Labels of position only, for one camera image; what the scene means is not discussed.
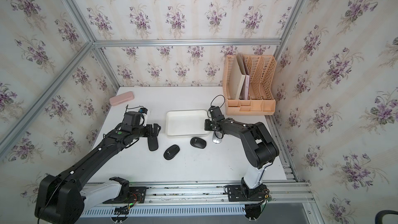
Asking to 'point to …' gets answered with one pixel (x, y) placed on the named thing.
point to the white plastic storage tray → (186, 123)
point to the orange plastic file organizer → (262, 71)
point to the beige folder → (237, 76)
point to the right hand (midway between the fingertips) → (208, 124)
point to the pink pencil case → (121, 98)
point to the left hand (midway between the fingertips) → (155, 128)
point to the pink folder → (247, 80)
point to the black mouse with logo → (171, 152)
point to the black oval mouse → (198, 142)
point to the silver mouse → (215, 139)
